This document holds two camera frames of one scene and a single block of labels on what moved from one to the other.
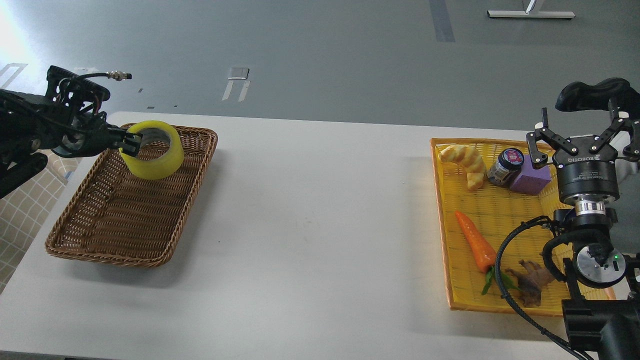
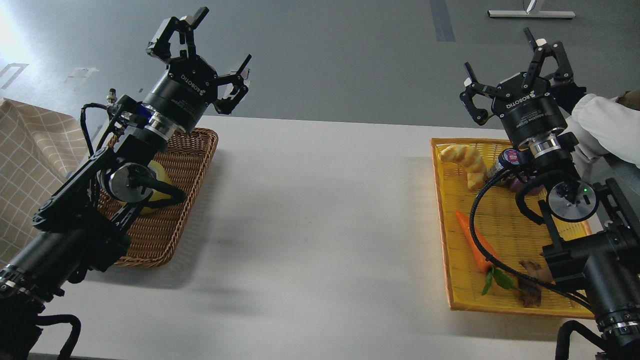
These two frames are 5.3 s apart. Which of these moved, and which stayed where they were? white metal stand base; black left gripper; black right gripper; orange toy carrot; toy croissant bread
Moved: black left gripper; black right gripper
Stayed: white metal stand base; toy croissant bread; orange toy carrot
